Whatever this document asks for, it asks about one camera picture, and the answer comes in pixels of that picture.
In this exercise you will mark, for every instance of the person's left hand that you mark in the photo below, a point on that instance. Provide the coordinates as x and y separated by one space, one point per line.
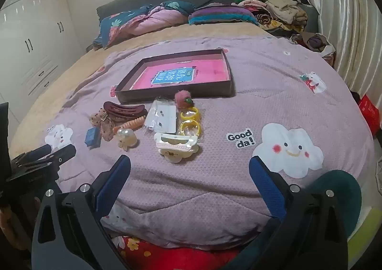
9 225

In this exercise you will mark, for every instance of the pale shiny curtain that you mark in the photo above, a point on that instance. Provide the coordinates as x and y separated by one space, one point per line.
343 19

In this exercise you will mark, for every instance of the red bag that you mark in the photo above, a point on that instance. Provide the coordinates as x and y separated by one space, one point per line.
368 112

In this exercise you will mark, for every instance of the purple printed blanket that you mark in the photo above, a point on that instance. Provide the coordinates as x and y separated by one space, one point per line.
238 168

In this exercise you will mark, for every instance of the cream claw hair clip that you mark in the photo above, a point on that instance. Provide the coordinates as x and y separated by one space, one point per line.
176 150

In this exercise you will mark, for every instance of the pile of clothes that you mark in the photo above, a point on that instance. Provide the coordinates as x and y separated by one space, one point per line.
283 10

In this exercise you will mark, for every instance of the yellow hoop earrings packet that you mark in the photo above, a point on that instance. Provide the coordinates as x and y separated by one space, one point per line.
190 115

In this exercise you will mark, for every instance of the clear packet with white card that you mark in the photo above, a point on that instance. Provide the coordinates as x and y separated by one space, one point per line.
165 118

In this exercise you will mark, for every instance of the bag of clothes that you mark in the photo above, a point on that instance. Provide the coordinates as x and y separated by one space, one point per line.
313 43

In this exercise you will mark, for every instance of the small clear earring packet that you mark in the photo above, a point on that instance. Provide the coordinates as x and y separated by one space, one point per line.
148 126

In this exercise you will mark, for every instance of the white wardrobe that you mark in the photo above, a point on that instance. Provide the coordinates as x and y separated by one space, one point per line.
35 34

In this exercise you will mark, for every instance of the small blue box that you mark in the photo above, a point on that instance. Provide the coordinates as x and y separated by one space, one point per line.
92 137

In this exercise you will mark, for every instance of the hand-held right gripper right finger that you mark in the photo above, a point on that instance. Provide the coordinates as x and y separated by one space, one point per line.
268 186

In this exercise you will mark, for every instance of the beige bed sheet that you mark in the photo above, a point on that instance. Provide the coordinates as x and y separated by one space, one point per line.
59 85

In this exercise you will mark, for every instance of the striped pillow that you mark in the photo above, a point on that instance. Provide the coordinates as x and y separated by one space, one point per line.
220 15

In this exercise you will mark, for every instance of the pearl flower hair clip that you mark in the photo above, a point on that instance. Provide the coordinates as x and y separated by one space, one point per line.
126 138

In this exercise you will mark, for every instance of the dark shallow box pink inside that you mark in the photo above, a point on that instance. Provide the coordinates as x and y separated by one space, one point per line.
167 94

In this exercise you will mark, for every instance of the pink fluffy pompom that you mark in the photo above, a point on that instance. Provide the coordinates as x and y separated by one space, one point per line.
182 98

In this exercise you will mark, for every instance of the blue pink floral quilt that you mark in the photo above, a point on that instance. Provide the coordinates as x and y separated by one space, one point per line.
143 24

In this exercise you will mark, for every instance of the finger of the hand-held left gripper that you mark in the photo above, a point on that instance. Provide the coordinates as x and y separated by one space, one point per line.
38 150
64 151

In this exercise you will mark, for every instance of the dark red banana hair clip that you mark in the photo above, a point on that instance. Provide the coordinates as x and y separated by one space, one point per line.
125 109

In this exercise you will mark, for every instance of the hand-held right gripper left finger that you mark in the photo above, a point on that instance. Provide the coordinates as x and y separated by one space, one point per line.
115 180

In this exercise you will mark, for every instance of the brown polka-dot bow hair clip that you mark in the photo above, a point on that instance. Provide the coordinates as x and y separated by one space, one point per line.
106 130

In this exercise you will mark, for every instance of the lime green cloth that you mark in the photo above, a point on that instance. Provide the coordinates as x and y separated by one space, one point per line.
358 243

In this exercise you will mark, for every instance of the red floral cloth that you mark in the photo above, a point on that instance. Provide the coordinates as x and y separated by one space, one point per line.
179 258

